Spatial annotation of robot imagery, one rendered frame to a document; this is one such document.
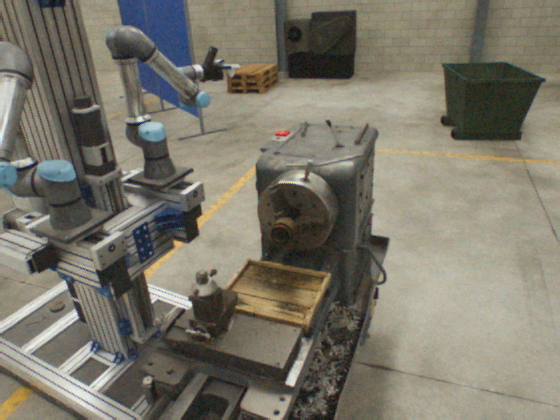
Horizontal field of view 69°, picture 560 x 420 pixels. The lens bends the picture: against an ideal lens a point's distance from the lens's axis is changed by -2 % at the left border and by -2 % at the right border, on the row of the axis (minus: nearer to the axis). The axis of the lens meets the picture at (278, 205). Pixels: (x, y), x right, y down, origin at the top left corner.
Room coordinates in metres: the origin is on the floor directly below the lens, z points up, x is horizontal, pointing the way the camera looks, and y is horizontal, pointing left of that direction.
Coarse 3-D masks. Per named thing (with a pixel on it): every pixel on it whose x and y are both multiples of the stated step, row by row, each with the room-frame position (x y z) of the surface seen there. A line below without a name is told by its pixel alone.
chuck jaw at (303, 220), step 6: (300, 216) 1.43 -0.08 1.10; (306, 216) 1.43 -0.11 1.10; (300, 222) 1.38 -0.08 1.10; (306, 222) 1.38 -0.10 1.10; (312, 222) 1.38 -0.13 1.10; (318, 222) 1.38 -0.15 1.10; (324, 222) 1.39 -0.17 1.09; (330, 222) 1.42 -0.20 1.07; (300, 228) 1.36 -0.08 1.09; (306, 228) 1.37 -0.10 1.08; (312, 228) 1.38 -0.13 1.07; (318, 228) 1.38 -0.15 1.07; (324, 228) 1.39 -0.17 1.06
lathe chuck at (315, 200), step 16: (288, 176) 1.52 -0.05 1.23; (304, 176) 1.51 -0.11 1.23; (288, 192) 1.46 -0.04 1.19; (304, 192) 1.44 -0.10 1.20; (320, 192) 1.44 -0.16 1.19; (272, 208) 1.49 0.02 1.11; (304, 208) 1.44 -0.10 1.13; (320, 208) 1.41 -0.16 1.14; (336, 208) 1.48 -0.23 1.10; (272, 224) 1.49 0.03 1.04; (304, 240) 1.44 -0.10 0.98; (320, 240) 1.41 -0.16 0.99
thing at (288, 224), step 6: (276, 222) 1.37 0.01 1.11; (282, 222) 1.35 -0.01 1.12; (288, 222) 1.36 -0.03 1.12; (294, 222) 1.39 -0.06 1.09; (276, 228) 1.33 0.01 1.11; (282, 228) 1.32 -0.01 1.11; (288, 228) 1.34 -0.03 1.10; (294, 228) 1.36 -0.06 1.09; (276, 234) 1.36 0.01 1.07; (282, 234) 1.38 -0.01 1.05; (288, 234) 1.31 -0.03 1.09; (294, 234) 1.36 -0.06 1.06; (276, 240) 1.33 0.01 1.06; (282, 240) 1.34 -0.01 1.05; (288, 240) 1.32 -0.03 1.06
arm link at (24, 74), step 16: (0, 48) 1.36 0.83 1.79; (16, 48) 1.38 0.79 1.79; (0, 64) 1.33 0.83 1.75; (16, 64) 1.33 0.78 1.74; (0, 80) 1.31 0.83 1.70; (16, 80) 1.31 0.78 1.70; (32, 80) 1.36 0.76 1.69; (0, 96) 1.26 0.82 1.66; (16, 96) 1.28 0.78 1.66; (0, 112) 1.23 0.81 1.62; (16, 112) 1.26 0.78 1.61; (0, 128) 1.20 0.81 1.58; (16, 128) 1.23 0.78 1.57; (0, 144) 1.17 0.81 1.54; (0, 160) 1.14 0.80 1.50; (0, 176) 1.09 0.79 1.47; (16, 176) 1.15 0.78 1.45
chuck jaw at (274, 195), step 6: (276, 186) 1.48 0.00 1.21; (270, 192) 1.47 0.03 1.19; (276, 192) 1.44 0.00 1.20; (282, 192) 1.47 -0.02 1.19; (270, 198) 1.45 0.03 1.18; (276, 198) 1.44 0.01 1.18; (282, 198) 1.45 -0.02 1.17; (276, 204) 1.43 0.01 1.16; (282, 204) 1.43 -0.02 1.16; (288, 204) 1.46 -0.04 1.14; (276, 210) 1.42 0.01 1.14; (282, 210) 1.41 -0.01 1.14; (288, 210) 1.43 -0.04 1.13; (276, 216) 1.40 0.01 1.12; (282, 216) 1.39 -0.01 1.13
